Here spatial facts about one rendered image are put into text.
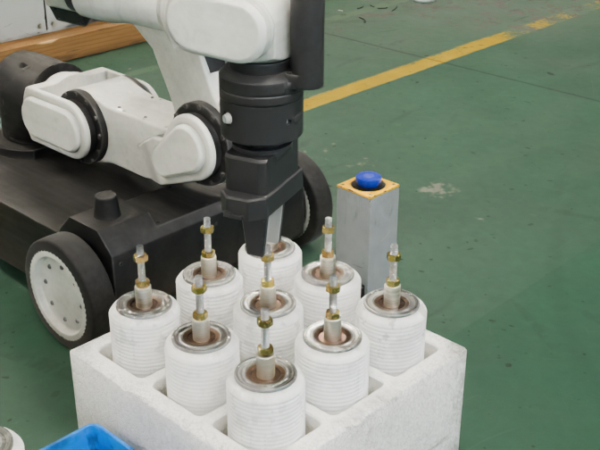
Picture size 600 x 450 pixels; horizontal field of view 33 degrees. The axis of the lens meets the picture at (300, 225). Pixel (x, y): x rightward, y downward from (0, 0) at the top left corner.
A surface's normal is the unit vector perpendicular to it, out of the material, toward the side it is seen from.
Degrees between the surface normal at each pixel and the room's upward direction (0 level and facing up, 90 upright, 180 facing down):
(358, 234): 90
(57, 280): 90
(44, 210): 0
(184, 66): 90
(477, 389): 0
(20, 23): 90
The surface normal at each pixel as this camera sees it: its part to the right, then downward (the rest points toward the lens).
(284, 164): 0.91, 0.18
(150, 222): 0.51, -0.42
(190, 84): -0.69, 0.32
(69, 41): 0.72, 0.30
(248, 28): -0.41, 0.40
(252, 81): -0.11, -0.33
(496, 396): 0.00, -0.90
